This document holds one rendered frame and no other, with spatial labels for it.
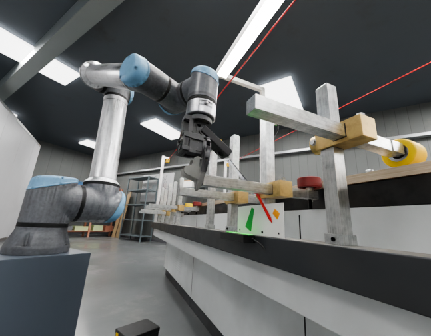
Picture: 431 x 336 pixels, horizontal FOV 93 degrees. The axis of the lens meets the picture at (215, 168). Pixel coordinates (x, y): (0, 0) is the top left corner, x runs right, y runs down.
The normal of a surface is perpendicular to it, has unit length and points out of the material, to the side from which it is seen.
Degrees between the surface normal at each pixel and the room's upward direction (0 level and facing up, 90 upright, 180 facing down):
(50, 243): 70
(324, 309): 90
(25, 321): 90
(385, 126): 90
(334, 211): 90
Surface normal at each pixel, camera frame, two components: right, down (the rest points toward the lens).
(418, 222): -0.91, -0.15
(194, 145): 0.40, -0.22
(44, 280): 0.85, -0.09
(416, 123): -0.52, -0.25
